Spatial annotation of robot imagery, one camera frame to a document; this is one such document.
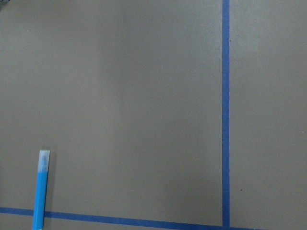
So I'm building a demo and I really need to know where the blue highlighter pen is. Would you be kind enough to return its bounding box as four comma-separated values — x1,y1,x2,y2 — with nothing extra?
32,149,50,230

